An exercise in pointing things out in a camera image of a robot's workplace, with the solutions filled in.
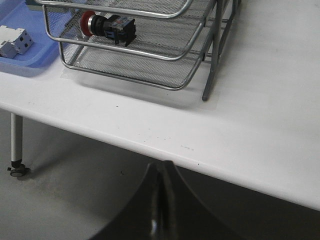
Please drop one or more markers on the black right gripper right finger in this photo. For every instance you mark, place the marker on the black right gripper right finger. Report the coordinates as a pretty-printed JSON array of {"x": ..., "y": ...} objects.
[{"x": 183, "y": 215}]

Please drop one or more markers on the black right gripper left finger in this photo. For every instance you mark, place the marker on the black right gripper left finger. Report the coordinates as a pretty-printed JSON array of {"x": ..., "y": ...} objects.
[{"x": 140, "y": 219}]

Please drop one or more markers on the silver mesh tray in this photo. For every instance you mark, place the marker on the silver mesh tray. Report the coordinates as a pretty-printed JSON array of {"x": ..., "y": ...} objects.
[
  {"x": 169, "y": 75},
  {"x": 161, "y": 9},
  {"x": 163, "y": 39}
]

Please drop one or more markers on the red emergency stop button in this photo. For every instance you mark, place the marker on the red emergency stop button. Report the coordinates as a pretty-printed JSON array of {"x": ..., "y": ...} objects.
[{"x": 117, "y": 28}]

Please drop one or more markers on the black caster wheel left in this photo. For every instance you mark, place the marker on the black caster wheel left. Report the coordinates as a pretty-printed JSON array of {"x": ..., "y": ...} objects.
[{"x": 18, "y": 169}]

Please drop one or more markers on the silver mesh bottom tray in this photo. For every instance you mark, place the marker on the silver mesh bottom tray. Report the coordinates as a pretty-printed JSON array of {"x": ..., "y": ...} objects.
[{"x": 169, "y": 75}]

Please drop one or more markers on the white table leg left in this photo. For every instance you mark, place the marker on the white table leg left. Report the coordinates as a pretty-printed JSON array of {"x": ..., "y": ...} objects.
[{"x": 16, "y": 137}]

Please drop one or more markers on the blue plastic tray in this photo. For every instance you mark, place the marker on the blue plastic tray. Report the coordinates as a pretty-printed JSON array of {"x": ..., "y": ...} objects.
[{"x": 15, "y": 14}]

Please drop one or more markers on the silver mesh top tray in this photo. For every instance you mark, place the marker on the silver mesh top tray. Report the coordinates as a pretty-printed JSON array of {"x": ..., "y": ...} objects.
[{"x": 161, "y": 9}]

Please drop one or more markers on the white circuit breaker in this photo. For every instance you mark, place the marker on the white circuit breaker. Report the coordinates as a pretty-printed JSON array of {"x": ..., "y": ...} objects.
[{"x": 14, "y": 41}]

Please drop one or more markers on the green and beige relay block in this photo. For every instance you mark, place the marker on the green and beige relay block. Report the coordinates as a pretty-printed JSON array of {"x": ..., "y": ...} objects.
[{"x": 33, "y": 5}]

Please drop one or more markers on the grey metal rack frame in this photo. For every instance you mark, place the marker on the grey metal rack frame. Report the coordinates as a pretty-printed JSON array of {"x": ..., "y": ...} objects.
[{"x": 220, "y": 31}]

